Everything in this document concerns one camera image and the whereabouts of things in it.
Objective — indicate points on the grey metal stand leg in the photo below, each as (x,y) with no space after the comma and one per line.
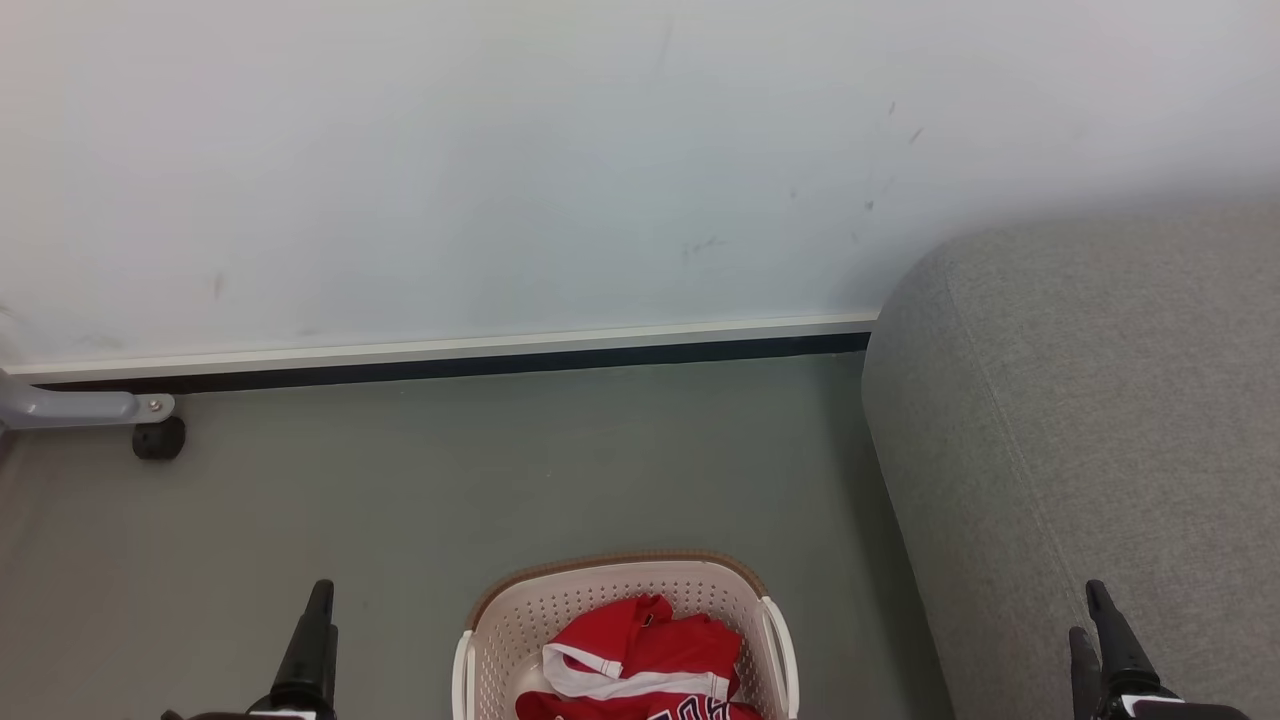
(70,408)

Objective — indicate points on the red and white jersey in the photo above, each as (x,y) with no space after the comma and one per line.
(660,650)

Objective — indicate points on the grey fabric sofa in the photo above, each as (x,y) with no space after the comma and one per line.
(1100,450)

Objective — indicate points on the white perforated laundry basket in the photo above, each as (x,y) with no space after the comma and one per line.
(520,620)

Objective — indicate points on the white and black baseboard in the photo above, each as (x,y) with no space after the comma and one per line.
(500,355)

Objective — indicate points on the black caster wheel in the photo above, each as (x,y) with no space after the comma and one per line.
(158,440)

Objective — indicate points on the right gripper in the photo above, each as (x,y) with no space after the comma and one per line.
(1170,708)

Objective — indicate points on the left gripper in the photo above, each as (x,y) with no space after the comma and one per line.
(285,714)

